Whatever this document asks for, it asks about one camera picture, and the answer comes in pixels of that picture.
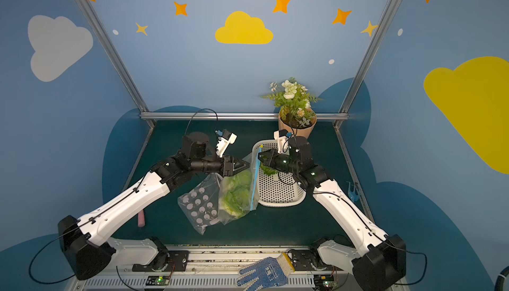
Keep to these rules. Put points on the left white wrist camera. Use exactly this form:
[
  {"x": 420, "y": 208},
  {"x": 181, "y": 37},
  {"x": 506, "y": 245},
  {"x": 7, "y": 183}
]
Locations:
[{"x": 224, "y": 139}]

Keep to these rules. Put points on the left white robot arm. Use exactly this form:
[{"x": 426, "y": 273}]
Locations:
[{"x": 84, "y": 240}]

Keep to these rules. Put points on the potted artificial flower plant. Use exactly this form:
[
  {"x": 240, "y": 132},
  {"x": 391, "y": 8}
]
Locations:
[{"x": 294, "y": 102}]

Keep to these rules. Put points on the blue dotted work glove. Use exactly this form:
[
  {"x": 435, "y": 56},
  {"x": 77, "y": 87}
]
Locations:
[{"x": 266, "y": 273}]

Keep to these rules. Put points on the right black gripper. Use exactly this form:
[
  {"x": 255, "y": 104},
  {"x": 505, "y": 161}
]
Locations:
[{"x": 272, "y": 158}]

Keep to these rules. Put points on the blue garden fork wooden handle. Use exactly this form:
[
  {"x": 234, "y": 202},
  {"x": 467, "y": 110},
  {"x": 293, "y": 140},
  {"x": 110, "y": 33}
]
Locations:
[{"x": 353, "y": 192}]

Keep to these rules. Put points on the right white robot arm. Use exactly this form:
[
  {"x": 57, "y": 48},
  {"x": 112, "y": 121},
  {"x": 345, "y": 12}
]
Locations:
[{"x": 376, "y": 261}]

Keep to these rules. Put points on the aluminium frame back rail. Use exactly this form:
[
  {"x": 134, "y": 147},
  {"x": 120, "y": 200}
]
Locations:
[{"x": 207, "y": 115}]

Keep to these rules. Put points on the white perforated plastic basket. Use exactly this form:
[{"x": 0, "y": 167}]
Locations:
[{"x": 278, "y": 190}]

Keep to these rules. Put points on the green chinese cabbage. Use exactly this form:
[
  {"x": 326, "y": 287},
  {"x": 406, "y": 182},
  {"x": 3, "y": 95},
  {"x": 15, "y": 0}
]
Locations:
[
  {"x": 268, "y": 171},
  {"x": 235, "y": 195}
]

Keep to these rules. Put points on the pink-zip dotted zip-top bag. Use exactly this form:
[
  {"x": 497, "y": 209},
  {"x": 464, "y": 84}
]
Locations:
[{"x": 201, "y": 205}]

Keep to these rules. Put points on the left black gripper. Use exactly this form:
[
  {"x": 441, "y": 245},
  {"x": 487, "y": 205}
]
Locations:
[{"x": 228, "y": 166}]

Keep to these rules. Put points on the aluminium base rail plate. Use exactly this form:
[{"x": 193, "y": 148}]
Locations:
[{"x": 217, "y": 268}]

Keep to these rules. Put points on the blue-zip bag with cabbages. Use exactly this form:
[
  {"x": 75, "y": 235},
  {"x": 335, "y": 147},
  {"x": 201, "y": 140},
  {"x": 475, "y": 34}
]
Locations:
[{"x": 254, "y": 199}]

